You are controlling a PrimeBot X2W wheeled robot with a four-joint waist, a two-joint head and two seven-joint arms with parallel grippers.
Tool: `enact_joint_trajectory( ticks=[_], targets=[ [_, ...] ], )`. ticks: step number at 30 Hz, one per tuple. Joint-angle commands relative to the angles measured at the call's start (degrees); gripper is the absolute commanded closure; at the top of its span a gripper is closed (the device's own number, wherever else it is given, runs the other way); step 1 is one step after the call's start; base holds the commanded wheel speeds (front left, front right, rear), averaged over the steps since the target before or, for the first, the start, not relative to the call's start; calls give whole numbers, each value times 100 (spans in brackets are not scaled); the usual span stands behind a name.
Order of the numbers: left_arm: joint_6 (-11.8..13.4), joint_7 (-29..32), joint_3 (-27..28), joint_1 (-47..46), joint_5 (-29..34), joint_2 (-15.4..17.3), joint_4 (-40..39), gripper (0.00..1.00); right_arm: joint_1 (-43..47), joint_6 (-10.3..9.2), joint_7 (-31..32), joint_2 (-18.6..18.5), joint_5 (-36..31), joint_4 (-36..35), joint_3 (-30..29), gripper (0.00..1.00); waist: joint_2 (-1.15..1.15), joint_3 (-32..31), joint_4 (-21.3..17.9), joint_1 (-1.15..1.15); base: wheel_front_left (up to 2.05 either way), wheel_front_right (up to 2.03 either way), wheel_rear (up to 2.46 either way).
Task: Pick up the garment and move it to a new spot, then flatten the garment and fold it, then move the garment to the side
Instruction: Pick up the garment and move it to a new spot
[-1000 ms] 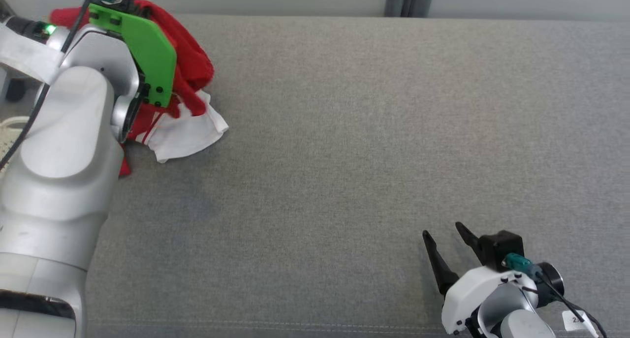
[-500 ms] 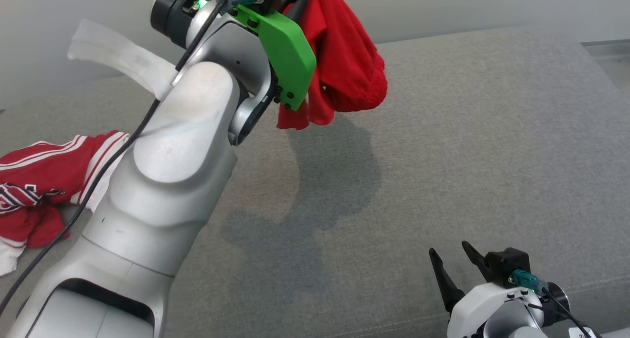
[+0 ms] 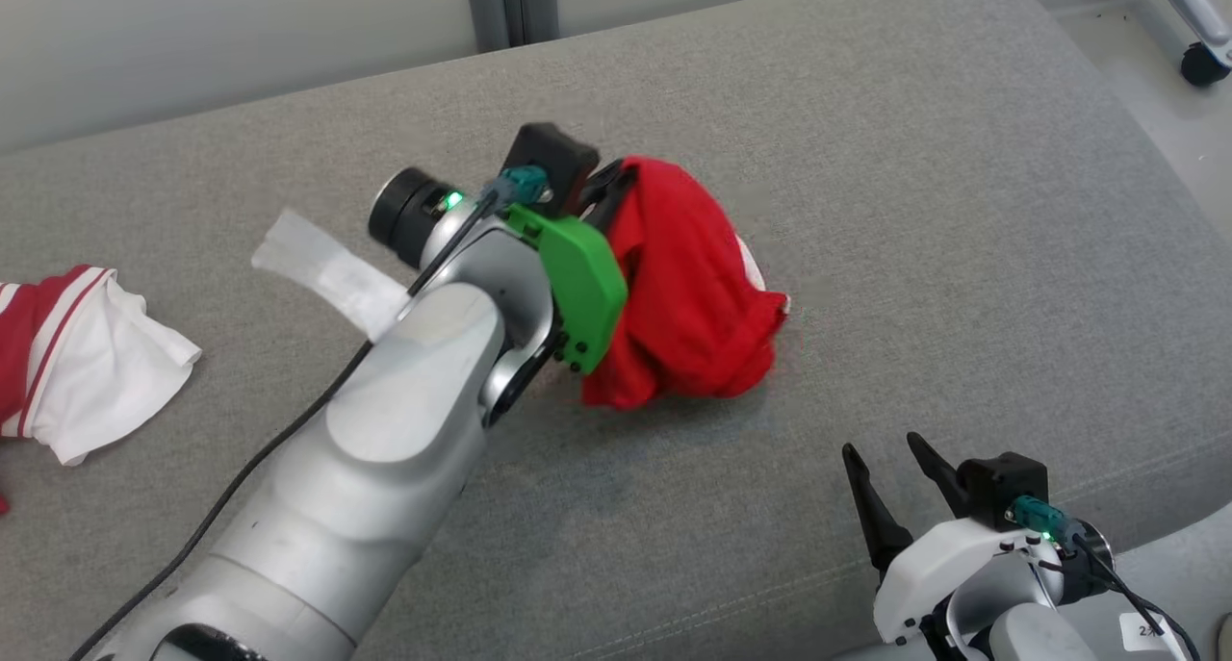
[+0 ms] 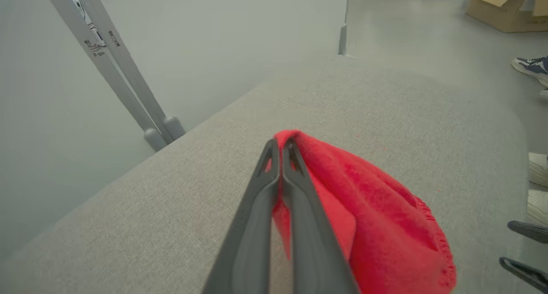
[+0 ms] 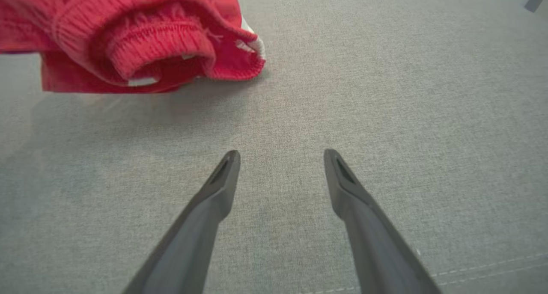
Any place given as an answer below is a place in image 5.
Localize red shorts with white stripe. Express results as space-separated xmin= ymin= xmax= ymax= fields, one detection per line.
xmin=0 ymin=0 xmax=267 ymax=94

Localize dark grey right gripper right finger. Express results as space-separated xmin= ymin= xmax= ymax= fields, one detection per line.
xmin=324 ymin=148 xmax=442 ymax=294

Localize grey fabric sofa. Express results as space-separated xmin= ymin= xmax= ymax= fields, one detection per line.
xmin=0 ymin=0 xmax=548 ymax=294

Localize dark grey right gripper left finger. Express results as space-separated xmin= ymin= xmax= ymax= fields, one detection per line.
xmin=122 ymin=150 xmax=241 ymax=294

